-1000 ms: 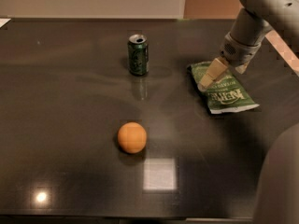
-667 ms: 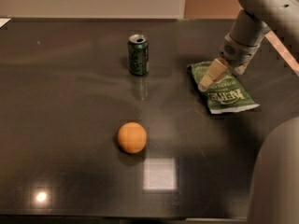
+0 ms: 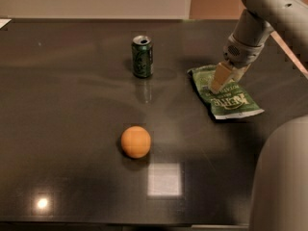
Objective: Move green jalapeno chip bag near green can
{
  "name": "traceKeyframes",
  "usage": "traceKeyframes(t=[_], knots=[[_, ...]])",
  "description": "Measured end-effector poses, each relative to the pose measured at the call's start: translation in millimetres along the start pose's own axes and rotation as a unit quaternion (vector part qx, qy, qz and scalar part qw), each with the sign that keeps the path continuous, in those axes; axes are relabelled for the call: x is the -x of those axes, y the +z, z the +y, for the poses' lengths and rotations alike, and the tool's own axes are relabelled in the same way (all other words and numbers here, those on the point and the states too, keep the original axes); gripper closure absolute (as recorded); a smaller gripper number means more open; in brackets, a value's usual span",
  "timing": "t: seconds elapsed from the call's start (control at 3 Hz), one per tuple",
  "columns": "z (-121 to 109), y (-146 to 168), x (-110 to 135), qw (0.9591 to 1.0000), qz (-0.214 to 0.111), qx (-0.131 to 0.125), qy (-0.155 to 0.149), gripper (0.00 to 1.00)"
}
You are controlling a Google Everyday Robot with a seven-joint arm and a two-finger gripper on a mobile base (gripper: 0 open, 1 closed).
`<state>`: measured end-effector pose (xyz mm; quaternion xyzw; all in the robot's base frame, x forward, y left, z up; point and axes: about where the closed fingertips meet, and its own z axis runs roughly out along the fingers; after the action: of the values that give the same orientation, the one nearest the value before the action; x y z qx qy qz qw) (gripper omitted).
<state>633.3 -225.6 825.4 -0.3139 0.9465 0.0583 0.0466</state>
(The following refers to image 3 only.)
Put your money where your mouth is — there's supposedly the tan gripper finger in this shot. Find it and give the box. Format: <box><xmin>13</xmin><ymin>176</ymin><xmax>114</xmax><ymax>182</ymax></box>
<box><xmin>227</xmin><ymin>65</ymin><xmax>249</xmax><ymax>82</ymax></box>
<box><xmin>210</xmin><ymin>62</ymin><xmax>233</xmax><ymax>94</ymax></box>

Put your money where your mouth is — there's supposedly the green jalapeno chip bag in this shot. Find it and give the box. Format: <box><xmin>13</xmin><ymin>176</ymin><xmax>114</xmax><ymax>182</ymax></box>
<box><xmin>188</xmin><ymin>64</ymin><xmax>264</xmax><ymax>120</ymax></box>

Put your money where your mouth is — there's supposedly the green soda can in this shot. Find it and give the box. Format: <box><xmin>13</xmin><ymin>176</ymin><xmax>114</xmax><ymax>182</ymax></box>
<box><xmin>132</xmin><ymin>35</ymin><xmax>153</xmax><ymax>78</ymax></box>

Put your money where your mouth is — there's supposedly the orange ball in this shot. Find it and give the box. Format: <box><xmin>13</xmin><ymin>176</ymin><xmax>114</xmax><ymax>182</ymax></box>
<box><xmin>120</xmin><ymin>126</ymin><xmax>151</xmax><ymax>159</ymax></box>

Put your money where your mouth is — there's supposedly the white paper sheet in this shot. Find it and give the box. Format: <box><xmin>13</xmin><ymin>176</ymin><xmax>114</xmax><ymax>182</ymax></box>
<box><xmin>0</xmin><ymin>18</ymin><xmax>12</xmax><ymax>30</ymax></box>

